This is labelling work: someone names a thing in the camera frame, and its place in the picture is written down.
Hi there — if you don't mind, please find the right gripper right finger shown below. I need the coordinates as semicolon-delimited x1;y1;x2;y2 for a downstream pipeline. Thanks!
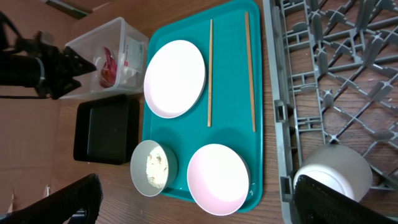
294;175;397;224

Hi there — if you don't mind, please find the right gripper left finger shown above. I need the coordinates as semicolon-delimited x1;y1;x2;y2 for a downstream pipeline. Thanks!
1;174;103;224

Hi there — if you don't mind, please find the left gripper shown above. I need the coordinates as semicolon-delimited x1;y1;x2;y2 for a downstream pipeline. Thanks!
14;32;96;100

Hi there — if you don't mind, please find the red snack wrapper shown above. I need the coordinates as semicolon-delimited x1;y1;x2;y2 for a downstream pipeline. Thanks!
99;47;118;88

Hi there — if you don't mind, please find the white cup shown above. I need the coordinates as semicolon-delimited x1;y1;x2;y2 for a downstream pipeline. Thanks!
294;144;373;202

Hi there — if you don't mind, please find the white wrapper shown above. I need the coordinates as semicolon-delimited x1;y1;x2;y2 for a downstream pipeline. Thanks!
121;36;144;88

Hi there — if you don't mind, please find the small grey bowl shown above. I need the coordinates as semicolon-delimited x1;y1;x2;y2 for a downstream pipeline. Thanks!
130;140;178;197

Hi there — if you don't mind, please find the white pink bowl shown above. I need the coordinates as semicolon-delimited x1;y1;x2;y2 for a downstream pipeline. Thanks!
187;144;250;216

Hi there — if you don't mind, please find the wooden chopstick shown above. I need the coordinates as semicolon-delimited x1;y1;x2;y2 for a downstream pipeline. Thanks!
207;19;213;127
244;11;256;132

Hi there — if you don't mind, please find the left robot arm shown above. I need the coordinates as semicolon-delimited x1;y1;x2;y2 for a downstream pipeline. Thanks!
1;13;96;100

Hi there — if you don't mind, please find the clear plastic bin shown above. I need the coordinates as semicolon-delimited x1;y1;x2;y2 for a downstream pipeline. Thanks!
62;17;149;100

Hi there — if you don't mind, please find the black rectangular tray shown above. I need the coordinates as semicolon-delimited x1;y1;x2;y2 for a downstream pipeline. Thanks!
73;95;140;165

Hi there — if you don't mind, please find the large white plate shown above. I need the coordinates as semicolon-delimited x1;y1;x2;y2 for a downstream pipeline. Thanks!
144;40;206;119

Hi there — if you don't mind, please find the teal serving tray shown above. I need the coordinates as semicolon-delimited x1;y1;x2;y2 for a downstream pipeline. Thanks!
142;1;264;212

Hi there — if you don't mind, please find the grey plastic dish rack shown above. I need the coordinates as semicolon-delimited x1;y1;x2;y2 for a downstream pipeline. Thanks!
263;0;397;223

